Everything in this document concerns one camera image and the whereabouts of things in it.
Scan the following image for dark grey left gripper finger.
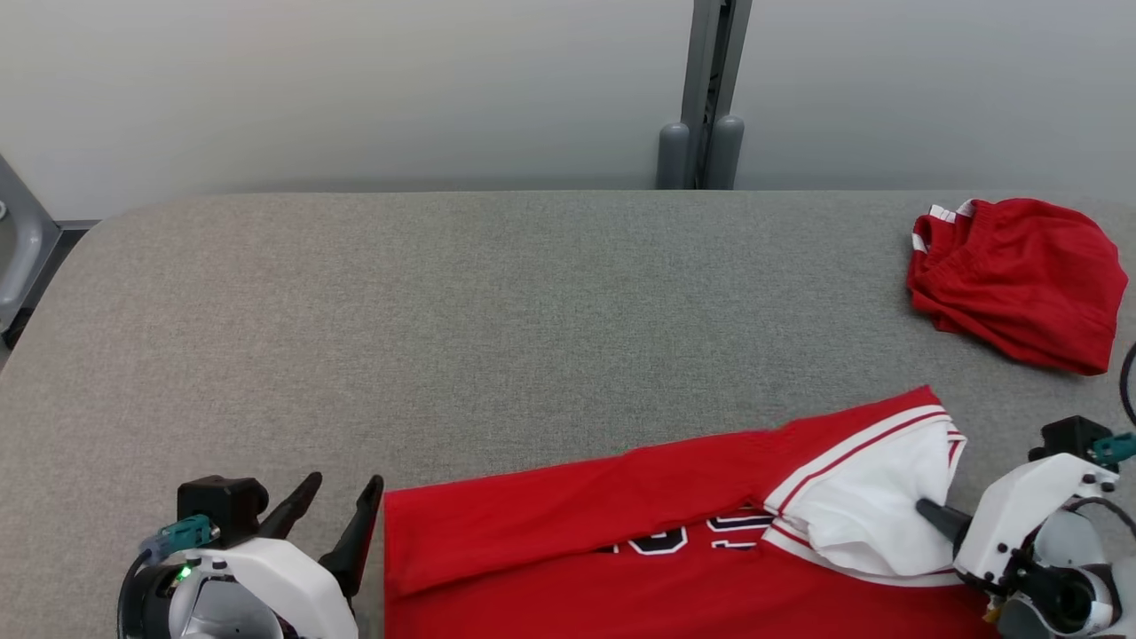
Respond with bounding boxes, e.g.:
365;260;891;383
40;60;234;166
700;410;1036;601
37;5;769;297
319;475;385;598
256;471;323;540

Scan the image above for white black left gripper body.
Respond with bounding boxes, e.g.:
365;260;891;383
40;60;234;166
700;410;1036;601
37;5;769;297
118;536;359;639

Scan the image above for red basketball jersey number 23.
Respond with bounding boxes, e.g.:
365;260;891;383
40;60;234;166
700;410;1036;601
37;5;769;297
382;384;999;639

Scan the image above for teal camera cable plug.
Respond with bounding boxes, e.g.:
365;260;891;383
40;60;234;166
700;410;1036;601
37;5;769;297
140;515;219;562
1090;431;1136;465

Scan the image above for grey metal partition post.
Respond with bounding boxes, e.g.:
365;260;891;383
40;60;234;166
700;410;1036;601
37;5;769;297
655;0;753;192

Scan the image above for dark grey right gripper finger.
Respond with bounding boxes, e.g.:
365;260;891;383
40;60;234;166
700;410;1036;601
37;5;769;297
915;498;974;546

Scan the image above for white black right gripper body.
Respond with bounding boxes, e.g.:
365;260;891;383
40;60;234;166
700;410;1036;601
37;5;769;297
953;452;1136;639

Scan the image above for red shorts with white stripes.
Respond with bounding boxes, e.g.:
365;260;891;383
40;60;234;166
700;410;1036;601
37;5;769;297
906;197;1130;376

